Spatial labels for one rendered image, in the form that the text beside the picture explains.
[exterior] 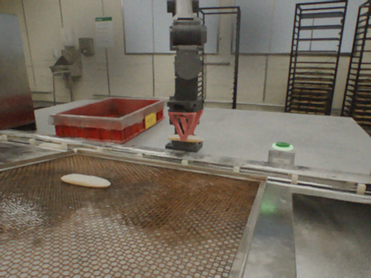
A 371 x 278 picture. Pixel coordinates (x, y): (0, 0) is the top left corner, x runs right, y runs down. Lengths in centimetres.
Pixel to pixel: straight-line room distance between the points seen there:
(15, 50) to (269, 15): 430
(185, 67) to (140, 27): 524
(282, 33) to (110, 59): 346
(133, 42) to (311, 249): 555
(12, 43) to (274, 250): 120
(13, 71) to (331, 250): 122
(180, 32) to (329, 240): 52
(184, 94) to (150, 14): 510
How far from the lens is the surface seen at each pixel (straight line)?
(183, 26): 65
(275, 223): 41
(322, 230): 61
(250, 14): 512
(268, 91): 509
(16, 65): 132
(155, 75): 566
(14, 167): 66
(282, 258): 33
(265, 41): 505
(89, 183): 51
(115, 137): 105
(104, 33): 625
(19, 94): 132
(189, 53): 58
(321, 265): 52
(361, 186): 71
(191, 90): 65
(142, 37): 577
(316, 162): 95
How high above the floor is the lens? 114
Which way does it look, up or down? 17 degrees down
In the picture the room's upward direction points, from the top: straight up
